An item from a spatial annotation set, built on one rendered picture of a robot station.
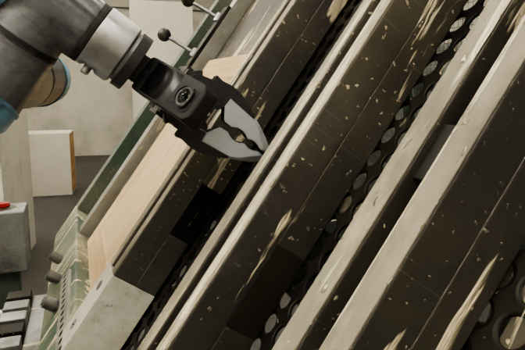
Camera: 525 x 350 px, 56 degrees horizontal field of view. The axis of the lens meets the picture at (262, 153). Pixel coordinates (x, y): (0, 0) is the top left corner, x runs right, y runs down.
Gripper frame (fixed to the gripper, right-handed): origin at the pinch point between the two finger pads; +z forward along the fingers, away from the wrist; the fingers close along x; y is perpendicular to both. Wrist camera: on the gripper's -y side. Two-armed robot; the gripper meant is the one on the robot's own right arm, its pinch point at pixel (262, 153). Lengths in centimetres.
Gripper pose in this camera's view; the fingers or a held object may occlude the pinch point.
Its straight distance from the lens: 62.5
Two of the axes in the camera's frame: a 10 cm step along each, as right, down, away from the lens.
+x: -5.6, 8.3, -0.7
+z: 7.6, 5.4, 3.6
